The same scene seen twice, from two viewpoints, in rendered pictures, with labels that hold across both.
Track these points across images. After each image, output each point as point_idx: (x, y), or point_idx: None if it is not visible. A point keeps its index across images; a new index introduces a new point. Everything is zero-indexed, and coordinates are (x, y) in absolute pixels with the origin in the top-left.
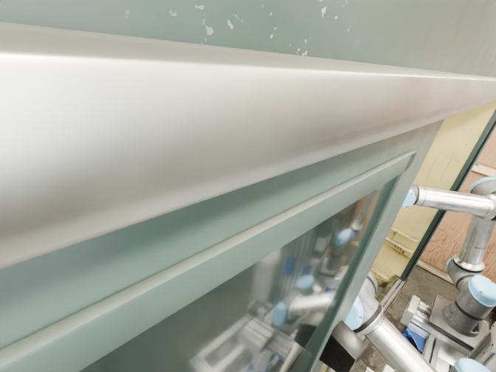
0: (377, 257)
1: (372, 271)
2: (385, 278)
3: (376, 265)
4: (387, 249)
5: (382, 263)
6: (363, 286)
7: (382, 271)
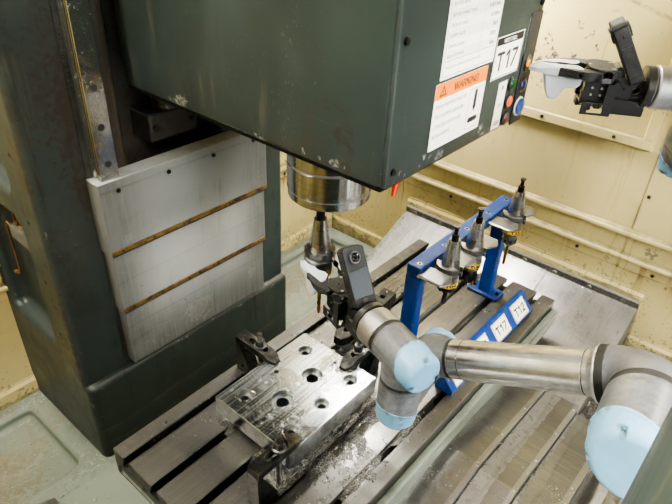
0: (644, 312)
1: (636, 342)
2: (666, 354)
3: (644, 329)
4: (664, 295)
5: (657, 325)
6: (668, 403)
7: (658, 340)
